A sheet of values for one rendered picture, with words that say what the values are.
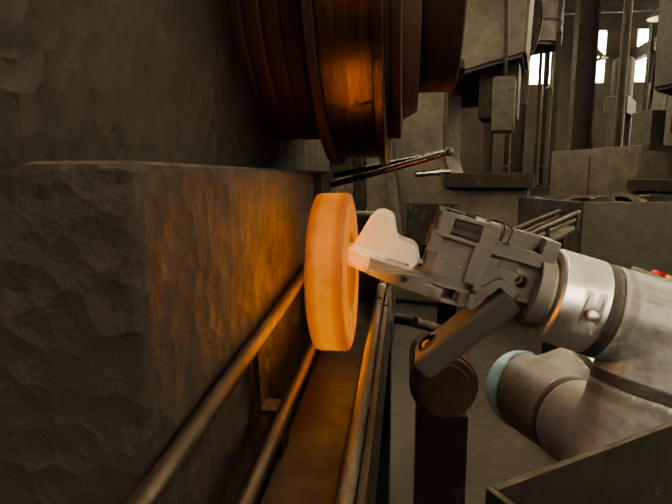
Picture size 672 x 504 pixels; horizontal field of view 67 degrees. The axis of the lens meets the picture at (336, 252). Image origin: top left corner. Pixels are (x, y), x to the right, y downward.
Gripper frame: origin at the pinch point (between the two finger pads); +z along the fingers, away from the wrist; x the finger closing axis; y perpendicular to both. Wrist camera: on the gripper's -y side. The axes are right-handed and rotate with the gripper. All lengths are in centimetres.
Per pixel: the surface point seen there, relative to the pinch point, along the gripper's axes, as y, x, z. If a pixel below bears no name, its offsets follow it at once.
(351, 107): 14.4, -6.5, 3.3
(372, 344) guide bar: -7.5, 1.7, -6.1
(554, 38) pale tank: 276, -865, -169
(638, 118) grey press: 96, -384, -162
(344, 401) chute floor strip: -13.5, 2.9, -5.2
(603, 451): -1.7, 22.9, -18.8
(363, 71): 17.8, -3.4, 2.7
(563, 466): -2.3, 24.7, -16.4
